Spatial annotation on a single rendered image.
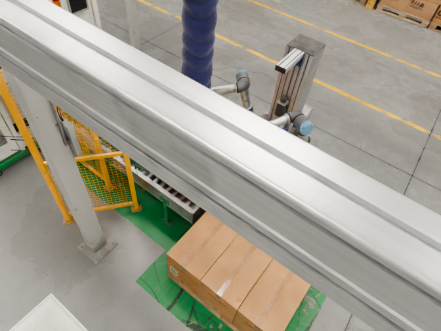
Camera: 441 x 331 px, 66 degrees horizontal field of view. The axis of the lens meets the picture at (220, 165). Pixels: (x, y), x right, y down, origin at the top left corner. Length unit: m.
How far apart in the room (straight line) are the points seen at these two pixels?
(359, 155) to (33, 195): 4.34
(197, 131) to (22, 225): 4.07
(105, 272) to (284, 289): 1.82
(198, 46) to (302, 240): 2.14
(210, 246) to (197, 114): 2.91
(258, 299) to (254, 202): 2.78
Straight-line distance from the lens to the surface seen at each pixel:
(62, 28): 0.55
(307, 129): 2.83
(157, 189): 3.54
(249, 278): 3.18
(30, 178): 4.74
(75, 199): 3.11
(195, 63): 2.48
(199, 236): 3.30
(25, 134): 3.17
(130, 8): 5.68
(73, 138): 2.63
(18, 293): 4.01
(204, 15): 2.31
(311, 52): 2.96
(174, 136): 0.38
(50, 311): 2.70
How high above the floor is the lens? 3.46
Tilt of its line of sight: 50 degrees down
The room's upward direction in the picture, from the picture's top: 8 degrees clockwise
